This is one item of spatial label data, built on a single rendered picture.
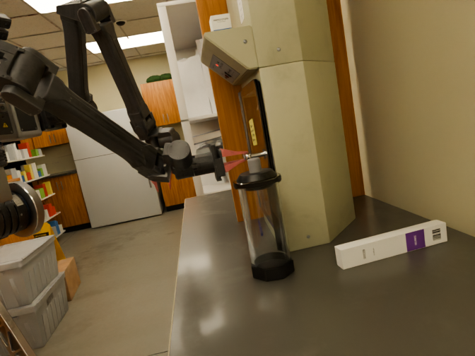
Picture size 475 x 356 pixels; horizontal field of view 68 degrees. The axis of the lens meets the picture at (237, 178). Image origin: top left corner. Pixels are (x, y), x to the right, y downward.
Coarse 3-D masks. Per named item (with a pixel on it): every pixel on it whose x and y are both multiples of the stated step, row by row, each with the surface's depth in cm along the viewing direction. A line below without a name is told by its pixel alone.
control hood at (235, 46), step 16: (208, 32) 81; (224, 32) 81; (240, 32) 82; (208, 48) 89; (224, 48) 82; (240, 48) 82; (208, 64) 108; (240, 64) 83; (256, 64) 83; (240, 80) 102
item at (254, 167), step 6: (252, 162) 76; (258, 162) 76; (252, 168) 76; (258, 168) 77; (264, 168) 80; (270, 168) 79; (240, 174) 77; (246, 174) 76; (252, 174) 74; (258, 174) 74; (264, 174) 74; (270, 174) 75; (276, 174) 77; (240, 180) 76; (246, 180) 75; (252, 180) 74; (258, 180) 74
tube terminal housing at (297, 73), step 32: (256, 0) 81; (288, 0) 82; (320, 0) 94; (256, 32) 82; (288, 32) 83; (320, 32) 93; (288, 64) 84; (320, 64) 92; (288, 96) 85; (320, 96) 91; (288, 128) 86; (320, 128) 91; (288, 160) 88; (320, 160) 90; (288, 192) 89; (320, 192) 90; (288, 224) 90; (320, 224) 91
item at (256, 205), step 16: (240, 192) 76; (256, 192) 74; (272, 192) 75; (256, 208) 75; (272, 208) 75; (256, 224) 76; (272, 224) 75; (256, 240) 77; (272, 240) 76; (256, 256) 78; (272, 256) 76; (288, 256) 79
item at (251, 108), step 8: (256, 80) 85; (248, 88) 95; (256, 88) 85; (248, 96) 98; (256, 96) 86; (248, 104) 101; (256, 104) 89; (248, 112) 104; (256, 112) 91; (248, 120) 107; (256, 120) 93; (248, 128) 110; (256, 128) 96; (264, 128) 86; (248, 136) 114; (256, 136) 99; (264, 136) 87; (264, 144) 88; (256, 152) 104; (264, 152) 90; (264, 160) 93; (272, 168) 88
